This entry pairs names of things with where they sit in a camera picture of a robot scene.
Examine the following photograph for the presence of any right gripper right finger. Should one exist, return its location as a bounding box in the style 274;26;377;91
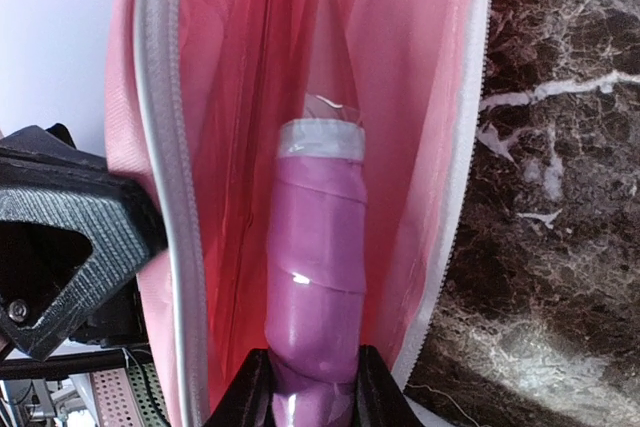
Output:
352;345;423;427

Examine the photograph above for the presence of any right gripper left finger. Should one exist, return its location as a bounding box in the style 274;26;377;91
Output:
203;349;275;427

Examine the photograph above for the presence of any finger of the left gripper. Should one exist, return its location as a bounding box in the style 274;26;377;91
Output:
1;124;167;361

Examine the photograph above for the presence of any red racket with visible handle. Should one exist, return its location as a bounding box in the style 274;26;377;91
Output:
265;0;366;426

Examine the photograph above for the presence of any pink racket cover bag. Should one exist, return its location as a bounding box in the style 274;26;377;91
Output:
105;0;489;426

